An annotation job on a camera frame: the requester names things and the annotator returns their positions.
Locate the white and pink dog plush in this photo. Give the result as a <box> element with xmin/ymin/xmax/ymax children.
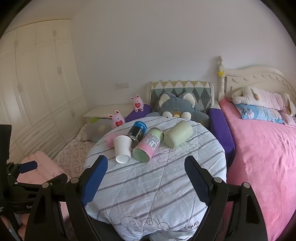
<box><xmin>231</xmin><ymin>86</ymin><xmax>296</xmax><ymax>116</ymax></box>

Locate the purple bed bumper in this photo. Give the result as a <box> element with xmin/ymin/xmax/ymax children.
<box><xmin>124</xmin><ymin>103</ymin><xmax>152</xmax><ymax>123</ymax></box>
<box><xmin>207</xmin><ymin>101</ymin><xmax>235</xmax><ymax>167</ymax></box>

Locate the black and blue cup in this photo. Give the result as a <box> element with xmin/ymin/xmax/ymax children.
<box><xmin>126</xmin><ymin>120</ymin><xmax>148</xmax><ymax>147</ymax></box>

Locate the pink floral pillow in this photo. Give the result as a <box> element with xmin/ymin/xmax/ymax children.
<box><xmin>279</xmin><ymin>110</ymin><xmax>296</xmax><ymax>127</ymax></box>

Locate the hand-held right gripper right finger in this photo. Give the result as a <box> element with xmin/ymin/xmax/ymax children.
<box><xmin>183</xmin><ymin>156</ymin><xmax>270</xmax><ymax>241</ymax></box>

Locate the white paper cup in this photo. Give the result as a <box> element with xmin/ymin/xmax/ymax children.
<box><xmin>114</xmin><ymin>135</ymin><xmax>132</xmax><ymax>164</ymax></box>

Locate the white carved headboard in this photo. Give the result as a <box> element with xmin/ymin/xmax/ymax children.
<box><xmin>216</xmin><ymin>56</ymin><xmax>296</xmax><ymax>102</ymax></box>

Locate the white bedside table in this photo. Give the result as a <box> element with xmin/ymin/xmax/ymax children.
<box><xmin>83</xmin><ymin>103</ymin><xmax>151</xmax><ymax>123</ymax></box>

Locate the heart print sheet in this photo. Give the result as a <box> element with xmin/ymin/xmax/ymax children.
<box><xmin>53</xmin><ymin>137</ymin><xmax>97</xmax><ymax>183</ymax></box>

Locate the pink and green labelled cup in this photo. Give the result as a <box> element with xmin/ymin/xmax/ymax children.
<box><xmin>132</xmin><ymin>127</ymin><xmax>164</xmax><ymax>163</ymax></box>

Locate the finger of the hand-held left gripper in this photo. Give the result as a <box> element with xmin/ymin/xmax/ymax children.
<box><xmin>7</xmin><ymin>176</ymin><xmax>44</xmax><ymax>193</ymax></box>
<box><xmin>7</xmin><ymin>161</ymin><xmax>38</xmax><ymax>176</ymax></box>

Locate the pink bunny toy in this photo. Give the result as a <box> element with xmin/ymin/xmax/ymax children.
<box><xmin>131</xmin><ymin>95</ymin><xmax>145</xmax><ymax>112</ymax></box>
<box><xmin>109</xmin><ymin>110</ymin><xmax>126</xmax><ymax>129</ymax></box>

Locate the grey daisy cushion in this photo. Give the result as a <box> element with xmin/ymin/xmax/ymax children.
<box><xmin>86</xmin><ymin>118</ymin><xmax>114</xmax><ymax>142</ymax></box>

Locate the diamond pattern quilted cover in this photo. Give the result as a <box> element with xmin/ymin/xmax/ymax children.
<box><xmin>150</xmin><ymin>80</ymin><xmax>214</xmax><ymax>109</ymax></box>

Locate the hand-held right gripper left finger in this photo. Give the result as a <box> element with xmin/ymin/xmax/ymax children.
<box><xmin>24</xmin><ymin>155</ymin><xmax>114</xmax><ymax>241</ymax></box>

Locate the pink folded blanket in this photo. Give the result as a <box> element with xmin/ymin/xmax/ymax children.
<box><xmin>16</xmin><ymin>151</ymin><xmax>68</xmax><ymax>183</ymax></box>

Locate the grey cat plush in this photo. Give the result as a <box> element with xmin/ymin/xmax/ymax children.
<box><xmin>146</xmin><ymin>91</ymin><xmax>210</xmax><ymax>128</ymax></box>

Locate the white wardrobe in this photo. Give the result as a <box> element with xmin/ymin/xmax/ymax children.
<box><xmin>0</xmin><ymin>19</ymin><xmax>89</xmax><ymax>163</ymax></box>

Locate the pink bed with headboard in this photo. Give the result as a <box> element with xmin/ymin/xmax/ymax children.
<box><xmin>218</xmin><ymin>98</ymin><xmax>296</xmax><ymax>241</ymax></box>

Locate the pale green cup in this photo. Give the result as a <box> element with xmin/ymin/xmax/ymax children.
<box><xmin>164</xmin><ymin>120</ymin><xmax>193</xmax><ymax>149</ymax></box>

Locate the blue floral pillow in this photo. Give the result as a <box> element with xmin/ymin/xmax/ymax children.
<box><xmin>234</xmin><ymin>103</ymin><xmax>284</xmax><ymax>124</ymax></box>

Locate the white striped quilt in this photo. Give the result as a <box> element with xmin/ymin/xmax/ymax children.
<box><xmin>83</xmin><ymin>116</ymin><xmax>228</xmax><ymax>241</ymax></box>

